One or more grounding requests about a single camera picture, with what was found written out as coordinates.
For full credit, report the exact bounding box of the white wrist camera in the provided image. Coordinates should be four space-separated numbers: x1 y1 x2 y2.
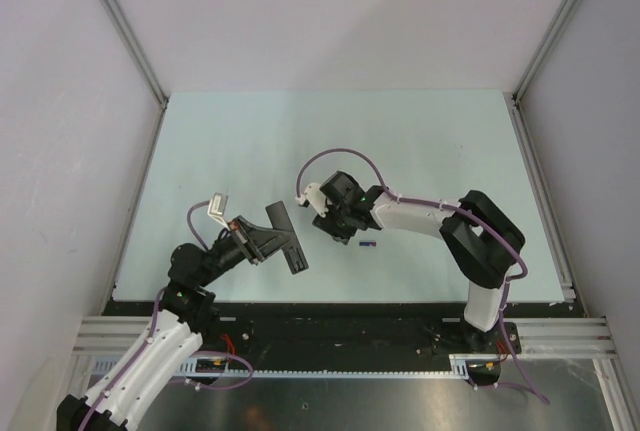
207 193 229 229
296 183 328 218

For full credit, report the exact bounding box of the black remote control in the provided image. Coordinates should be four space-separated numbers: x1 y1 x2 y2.
265 201 309 275

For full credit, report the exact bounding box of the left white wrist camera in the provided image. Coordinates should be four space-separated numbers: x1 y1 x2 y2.
207 193 229 229

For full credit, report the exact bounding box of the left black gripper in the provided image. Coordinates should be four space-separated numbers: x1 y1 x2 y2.
198 215 295 287

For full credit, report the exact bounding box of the right aluminium frame post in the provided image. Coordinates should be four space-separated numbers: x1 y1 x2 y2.
511 0 583 105

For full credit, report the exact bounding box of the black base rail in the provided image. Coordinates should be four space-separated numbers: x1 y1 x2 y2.
203 303 522 374

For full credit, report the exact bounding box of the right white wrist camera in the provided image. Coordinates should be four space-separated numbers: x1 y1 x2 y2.
296 183 328 218

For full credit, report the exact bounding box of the aluminium frame post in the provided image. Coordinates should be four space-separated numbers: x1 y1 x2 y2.
99 0 168 110
511 0 583 105

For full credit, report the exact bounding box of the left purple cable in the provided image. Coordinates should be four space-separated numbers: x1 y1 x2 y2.
74 202 254 431

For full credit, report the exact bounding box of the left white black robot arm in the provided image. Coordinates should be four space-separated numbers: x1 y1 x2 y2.
56 201 308 430

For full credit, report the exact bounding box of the grey slotted cable duct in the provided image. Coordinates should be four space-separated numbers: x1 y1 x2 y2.
89 353 474 380

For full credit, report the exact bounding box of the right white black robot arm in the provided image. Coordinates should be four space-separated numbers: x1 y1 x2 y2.
297 171 525 352

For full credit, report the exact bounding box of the left aluminium frame post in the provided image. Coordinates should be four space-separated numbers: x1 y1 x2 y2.
99 0 168 110

